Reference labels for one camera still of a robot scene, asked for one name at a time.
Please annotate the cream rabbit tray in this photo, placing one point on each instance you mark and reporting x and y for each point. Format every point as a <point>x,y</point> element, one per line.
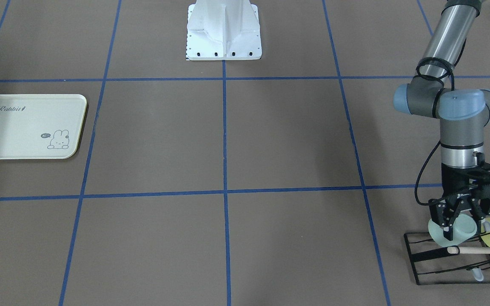
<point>41,126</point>

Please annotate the black wire cup rack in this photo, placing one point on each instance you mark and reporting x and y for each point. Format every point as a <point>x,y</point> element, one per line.
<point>432,264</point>

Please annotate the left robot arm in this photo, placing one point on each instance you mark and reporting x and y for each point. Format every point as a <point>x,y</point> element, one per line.
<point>462,115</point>

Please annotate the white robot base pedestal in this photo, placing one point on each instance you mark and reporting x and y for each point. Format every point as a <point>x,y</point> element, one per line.
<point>223,30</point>

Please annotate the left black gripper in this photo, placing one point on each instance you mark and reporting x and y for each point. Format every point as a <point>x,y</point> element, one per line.
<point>450,178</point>

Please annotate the green cup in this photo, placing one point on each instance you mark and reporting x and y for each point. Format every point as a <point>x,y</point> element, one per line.
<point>464,228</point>

